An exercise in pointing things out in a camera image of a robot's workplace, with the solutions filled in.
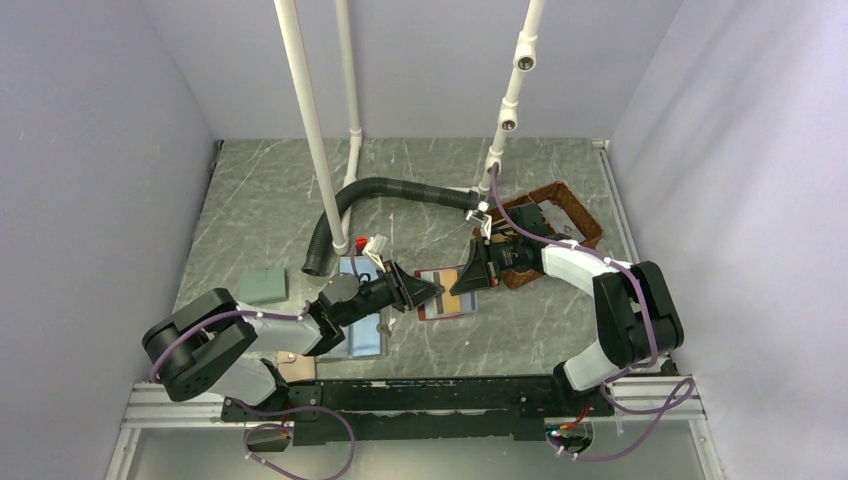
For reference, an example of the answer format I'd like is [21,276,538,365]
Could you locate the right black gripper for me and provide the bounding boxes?
[450,237,524,296]

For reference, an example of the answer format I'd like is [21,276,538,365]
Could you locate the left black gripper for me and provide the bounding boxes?
[338,259,444,327]

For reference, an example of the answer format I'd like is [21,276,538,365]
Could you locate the gold VIP card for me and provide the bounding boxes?
[434,268,462,317]

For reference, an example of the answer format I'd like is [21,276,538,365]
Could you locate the red leather card holder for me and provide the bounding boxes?
[414,266,478,321]

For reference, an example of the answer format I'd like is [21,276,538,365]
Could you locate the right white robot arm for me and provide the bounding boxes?
[450,204,684,415]

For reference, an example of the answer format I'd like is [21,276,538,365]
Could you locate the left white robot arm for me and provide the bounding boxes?
[142,260,444,420]

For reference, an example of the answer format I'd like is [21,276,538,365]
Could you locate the blue card holder orange card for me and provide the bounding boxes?
[338,256,384,285]

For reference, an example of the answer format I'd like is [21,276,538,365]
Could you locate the open blue grey card holder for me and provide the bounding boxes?
[318,313,386,362]

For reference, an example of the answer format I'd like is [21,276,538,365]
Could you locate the silver cards in basket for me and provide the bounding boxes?
[540,202,585,242]

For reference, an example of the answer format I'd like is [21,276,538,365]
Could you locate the beige snap card holder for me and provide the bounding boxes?
[275,351,316,384]

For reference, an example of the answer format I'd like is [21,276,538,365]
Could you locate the green card holder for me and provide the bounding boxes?
[237,267,289,305]

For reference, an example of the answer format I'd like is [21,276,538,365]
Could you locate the brown wicker divided basket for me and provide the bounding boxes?
[462,181,604,289]

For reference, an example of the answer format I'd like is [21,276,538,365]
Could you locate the white rear pole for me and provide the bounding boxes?
[331,0,363,191]

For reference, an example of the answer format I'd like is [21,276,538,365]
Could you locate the white pole with fittings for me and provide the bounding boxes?
[478,0,546,194]

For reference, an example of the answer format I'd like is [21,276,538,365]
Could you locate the white front pole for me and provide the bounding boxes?
[274,0,348,254]

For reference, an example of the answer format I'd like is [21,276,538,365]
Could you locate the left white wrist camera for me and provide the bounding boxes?
[355,234,388,271]

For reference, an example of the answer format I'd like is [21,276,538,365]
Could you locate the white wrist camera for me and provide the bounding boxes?
[355,234,388,271]
[465,201,492,240]

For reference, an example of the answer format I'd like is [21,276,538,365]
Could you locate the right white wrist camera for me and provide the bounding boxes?
[465,201,492,240]

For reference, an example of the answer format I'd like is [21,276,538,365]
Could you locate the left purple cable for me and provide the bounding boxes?
[149,301,313,386]

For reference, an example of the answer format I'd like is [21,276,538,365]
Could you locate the black corrugated hose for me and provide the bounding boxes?
[301,177,501,277]

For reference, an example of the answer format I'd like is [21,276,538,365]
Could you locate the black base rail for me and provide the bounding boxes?
[220,374,613,446]

